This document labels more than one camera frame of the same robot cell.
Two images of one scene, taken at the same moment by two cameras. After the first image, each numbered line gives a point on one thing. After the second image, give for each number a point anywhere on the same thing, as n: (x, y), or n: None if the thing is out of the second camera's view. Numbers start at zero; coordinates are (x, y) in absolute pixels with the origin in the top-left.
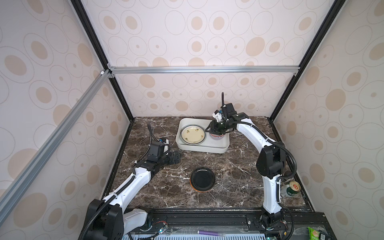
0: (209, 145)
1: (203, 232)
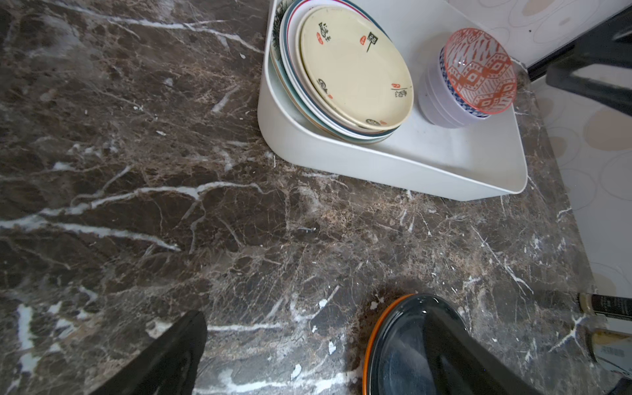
0: (482, 159)
1: None
